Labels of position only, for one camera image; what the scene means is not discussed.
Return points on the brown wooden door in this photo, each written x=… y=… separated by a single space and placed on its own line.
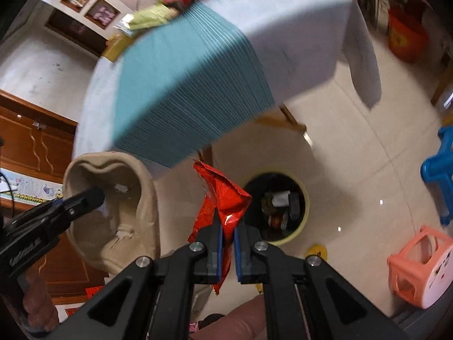
x=70 y=276
x=32 y=138

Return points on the blue plastic stool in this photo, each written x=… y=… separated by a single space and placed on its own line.
x=439 y=173

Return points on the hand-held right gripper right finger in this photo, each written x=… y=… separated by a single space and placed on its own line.
x=239 y=255

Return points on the gold foil bag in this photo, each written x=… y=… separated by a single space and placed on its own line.
x=116 y=47

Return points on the yellow embroidered slipper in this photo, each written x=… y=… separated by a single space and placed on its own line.
x=316 y=251

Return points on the dark wooden door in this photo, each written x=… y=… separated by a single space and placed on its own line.
x=76 y=30

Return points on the red gold-printed bag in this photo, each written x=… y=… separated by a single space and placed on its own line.
x=226 y=198

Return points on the wall poster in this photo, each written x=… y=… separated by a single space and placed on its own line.
x=32 y=187

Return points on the yellow round waste bin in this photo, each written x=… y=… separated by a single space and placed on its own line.
x=256 y=193

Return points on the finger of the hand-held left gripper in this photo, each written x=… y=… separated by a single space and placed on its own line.
x=88 y=198

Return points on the pink plastic stool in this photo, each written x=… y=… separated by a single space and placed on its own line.
x=421 y=269

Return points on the pulp cup carrier tray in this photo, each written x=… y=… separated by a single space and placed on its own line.
x=138 y=202

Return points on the white tablecloth table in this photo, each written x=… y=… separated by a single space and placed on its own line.
x=300 y=35

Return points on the red plastic bucket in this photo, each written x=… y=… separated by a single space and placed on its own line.
x=405 y=35

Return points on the person's left hand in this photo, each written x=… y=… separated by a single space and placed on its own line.
x=40 y=311

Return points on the wall niche with pink dumbbells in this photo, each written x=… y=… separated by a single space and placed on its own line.
x=102 y=13

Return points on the pink patterned shoe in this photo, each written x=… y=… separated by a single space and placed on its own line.
x=194 y=325

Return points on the yellow-green foil bag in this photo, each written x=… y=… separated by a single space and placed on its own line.
x=152 y=16

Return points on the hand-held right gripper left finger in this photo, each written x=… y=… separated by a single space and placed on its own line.
x=218 y=251

